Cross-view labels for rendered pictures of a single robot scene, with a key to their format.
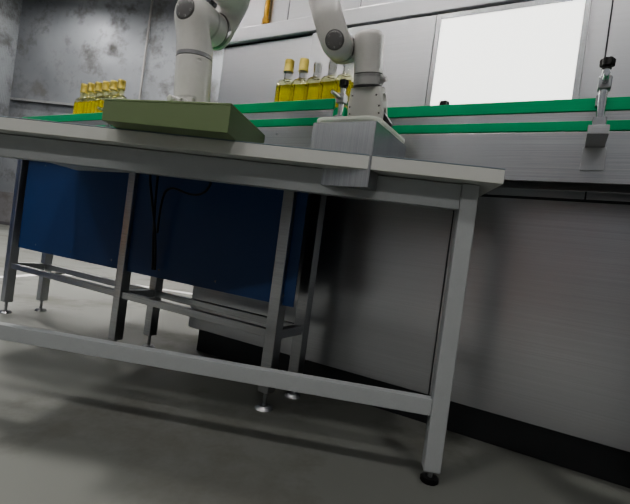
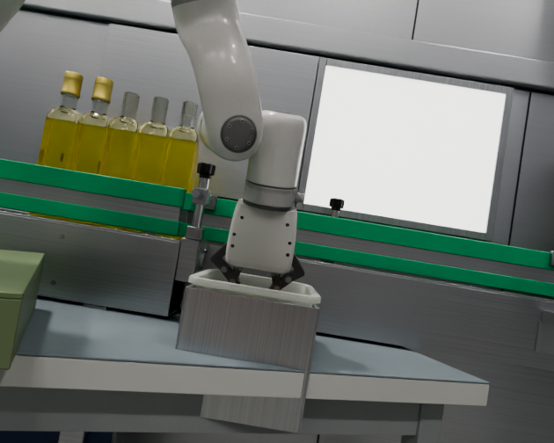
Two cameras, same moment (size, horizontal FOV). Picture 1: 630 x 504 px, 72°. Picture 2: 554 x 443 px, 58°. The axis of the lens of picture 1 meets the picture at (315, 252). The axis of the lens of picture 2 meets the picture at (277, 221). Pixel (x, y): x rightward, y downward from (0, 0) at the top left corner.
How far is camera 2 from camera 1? 68 cm
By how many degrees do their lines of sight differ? 29
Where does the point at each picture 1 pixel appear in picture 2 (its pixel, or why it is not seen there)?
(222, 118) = not seen: outside the picture
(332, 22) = (239, 102)
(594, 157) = (552, 337)
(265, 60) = (6, 41)
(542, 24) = (456, 112)
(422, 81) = not seen: hidden behind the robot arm
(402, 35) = (266, 72)
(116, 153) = not seen: outside the picture
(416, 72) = not seen: hidden behind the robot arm
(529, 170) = (474, 343)
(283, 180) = (121, 414)
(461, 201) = (421, 424)
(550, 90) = (463, 203)
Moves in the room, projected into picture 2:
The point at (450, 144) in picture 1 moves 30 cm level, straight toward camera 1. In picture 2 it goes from (367, 287) to (469, 318)
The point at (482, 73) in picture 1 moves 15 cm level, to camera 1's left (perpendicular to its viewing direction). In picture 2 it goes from (380, 160) to (324, 143)
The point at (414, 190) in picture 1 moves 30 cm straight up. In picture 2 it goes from (357, 411) to (389, 200)
